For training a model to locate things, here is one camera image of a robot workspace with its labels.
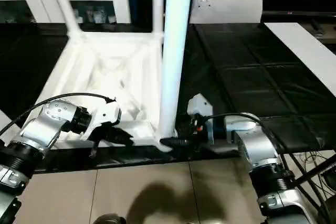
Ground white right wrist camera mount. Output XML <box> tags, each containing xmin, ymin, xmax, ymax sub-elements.
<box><xmin>186</xmin><ymin>93</ymin><xmax>215</xmax><ymax>143</ymax></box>

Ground black stand leg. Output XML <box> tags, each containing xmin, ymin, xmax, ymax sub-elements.
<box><xmin>293</xmin><ymin>155</ymin><xmax>336</xmax><ymax>188</ymax></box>

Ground white plastic table leg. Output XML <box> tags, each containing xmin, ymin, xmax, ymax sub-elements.
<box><xmin>157</xmin><ymin>0</ymin><xmax>195</xmax><ymax>143</ymax></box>
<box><xmin>47</xmin><ymin>0</ymin><xmax>85</xmax><ymax>38</ymax></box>
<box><xmin>152</xmin><ymin>0</ymin><xmax>165</xmax><ymax>37</ymax></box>
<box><xmin>0</xmin><ymin>110</ymin><xmax>14</xmax><ymax>130</ymax></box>

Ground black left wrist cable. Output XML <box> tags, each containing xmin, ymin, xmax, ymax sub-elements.
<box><xmin>0</xmin><ymin>92</ymin><xmax>117</xmax><ymax>135</ymax></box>

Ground white plastic chair shell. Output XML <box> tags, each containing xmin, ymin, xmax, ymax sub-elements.
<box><xmin>189</xmin><ymin>0</ymin><xmax>263</xmax><ymax>24</ymax></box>

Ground white side table board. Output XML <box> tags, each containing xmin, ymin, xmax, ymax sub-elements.
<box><xmin>265</xmin><ymin>22</ymin><xmax>336</xmax><ymax>92</ymax></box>

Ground white plastic table top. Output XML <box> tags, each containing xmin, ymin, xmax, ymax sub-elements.
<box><xmin>25</xmin><ymin>30</ymin><xmax>175</xmax><ymax>154</ymax></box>

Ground tangled floor cables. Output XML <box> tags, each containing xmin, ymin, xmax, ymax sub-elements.
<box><xmin>296</xmin><ymin>150</ymin><xmax>336</xmax><ymax>201</ymax></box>

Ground black flat monitor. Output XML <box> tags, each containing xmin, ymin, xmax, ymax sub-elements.
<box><xmin>262</xmin><ymin>10</ymin><xmax>336</xmax><ymax>16</ymax></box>

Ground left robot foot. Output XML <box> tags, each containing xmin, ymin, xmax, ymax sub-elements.
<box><xmin>94</xmin><ymin>213</ymin><xmax>127</xmax><ymax>224</ymax></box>

